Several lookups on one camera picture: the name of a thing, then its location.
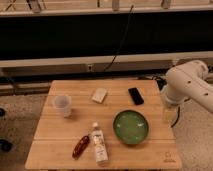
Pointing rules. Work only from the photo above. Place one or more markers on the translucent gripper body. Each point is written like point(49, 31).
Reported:
point(169, 114)

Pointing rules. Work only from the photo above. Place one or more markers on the white sponge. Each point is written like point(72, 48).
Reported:
point(99, 95)

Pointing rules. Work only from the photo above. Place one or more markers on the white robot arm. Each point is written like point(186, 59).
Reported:
point(187, 81)

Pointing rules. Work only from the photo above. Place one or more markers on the black smartphone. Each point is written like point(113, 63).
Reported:
point(136, 97)

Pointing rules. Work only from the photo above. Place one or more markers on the green bowl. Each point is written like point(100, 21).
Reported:
point(130, 127)

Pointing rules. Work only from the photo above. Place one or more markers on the clear plastic bottle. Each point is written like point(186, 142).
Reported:
point(101, 155)

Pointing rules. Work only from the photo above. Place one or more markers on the wooden folding table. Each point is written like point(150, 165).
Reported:
point(56, 135)

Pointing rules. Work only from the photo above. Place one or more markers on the red brown pepper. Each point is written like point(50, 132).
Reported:
point(81, 146)

